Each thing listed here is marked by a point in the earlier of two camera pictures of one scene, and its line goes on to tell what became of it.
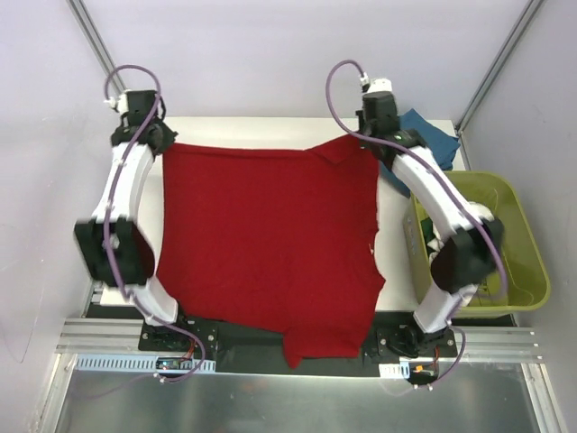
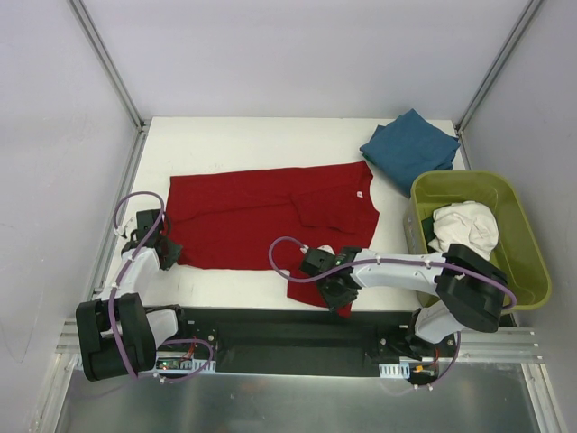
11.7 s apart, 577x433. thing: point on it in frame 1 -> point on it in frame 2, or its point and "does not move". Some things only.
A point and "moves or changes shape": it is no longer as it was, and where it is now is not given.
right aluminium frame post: (528, 12) does not move
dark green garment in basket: (426, 225) does not move
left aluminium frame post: (97, 43) does not move
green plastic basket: (501, 197) does not move
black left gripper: (164, 136) -> (168, 251)
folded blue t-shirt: (441, 144) does not move
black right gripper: (369, 142) -> (336, 295)
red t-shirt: (273, 237) moves or changes shape
